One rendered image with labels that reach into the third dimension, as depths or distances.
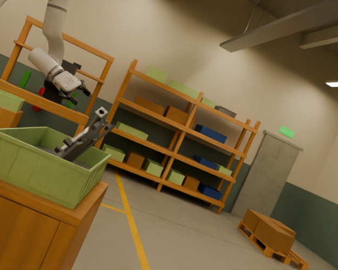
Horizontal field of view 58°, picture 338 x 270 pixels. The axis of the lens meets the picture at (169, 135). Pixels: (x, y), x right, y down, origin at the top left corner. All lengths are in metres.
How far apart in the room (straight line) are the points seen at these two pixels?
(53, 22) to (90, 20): 5.07
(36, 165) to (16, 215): 0.20
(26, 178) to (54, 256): 0.32
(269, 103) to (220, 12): 2.37
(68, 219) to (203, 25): 6.19
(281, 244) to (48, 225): 4.72
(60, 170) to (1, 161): 0.23
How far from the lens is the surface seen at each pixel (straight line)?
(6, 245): 1.36
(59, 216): 1.26
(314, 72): 8.38
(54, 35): 1.59
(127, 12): 6.73
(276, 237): 5.51
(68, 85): 1.54
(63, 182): 1.28
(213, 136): 6.47
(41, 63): 1.59
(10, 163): 1.34
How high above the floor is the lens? 1.24
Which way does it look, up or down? 1 degrees down
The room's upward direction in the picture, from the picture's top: 24 degrees clockwise
